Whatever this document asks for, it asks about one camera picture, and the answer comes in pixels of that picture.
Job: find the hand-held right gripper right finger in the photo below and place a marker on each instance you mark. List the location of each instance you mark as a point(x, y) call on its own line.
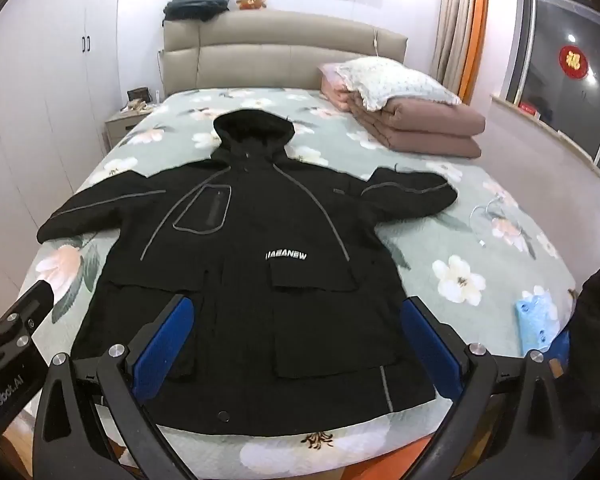
point(432, 347)

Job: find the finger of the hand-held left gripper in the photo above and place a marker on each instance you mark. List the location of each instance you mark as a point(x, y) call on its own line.
point(32, 302)

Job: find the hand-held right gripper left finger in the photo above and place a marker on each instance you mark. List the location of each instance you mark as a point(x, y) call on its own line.
point(162, 347)

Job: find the black hooded jacket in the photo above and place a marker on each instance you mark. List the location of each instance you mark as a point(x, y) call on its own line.
point(260, 210)

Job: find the folded dark clothes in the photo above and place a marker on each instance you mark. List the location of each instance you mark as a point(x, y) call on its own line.
point(197, 6)

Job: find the light blue packet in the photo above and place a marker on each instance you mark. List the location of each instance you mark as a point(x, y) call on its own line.
point(532, 325)

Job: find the bed with floral bedspread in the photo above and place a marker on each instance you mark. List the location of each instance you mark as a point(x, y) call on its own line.
point(430, 210)

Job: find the person's dark clothing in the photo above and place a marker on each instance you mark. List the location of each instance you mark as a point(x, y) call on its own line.
point(597, 320)

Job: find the white wardrobe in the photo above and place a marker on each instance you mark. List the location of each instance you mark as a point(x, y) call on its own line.
point(45, 110)

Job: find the wooden nightstand with items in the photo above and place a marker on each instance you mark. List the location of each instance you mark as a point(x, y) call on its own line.
point(125, 127)

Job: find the folded brown quilt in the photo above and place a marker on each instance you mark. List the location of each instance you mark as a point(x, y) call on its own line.
point(430, 130)

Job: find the brown bag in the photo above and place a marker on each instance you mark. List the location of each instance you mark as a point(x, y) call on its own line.
point(141, 95)

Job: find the white floral pillow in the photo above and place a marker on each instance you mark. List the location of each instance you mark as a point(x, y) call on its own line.
point(395, 80)

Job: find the beige padded headboard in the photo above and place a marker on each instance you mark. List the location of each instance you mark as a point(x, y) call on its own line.
point(280, 55)

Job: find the red round window decoration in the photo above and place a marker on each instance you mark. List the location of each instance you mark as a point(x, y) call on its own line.
point(574, 62)

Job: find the beige and orange curtain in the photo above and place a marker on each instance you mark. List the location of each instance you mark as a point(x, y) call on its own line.
point(460, 25)

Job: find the dark framed window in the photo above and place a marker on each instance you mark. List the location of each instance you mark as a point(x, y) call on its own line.
point(575, 20)

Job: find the orange plush toy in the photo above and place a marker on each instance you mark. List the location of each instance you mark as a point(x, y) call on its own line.
point(251, 1)

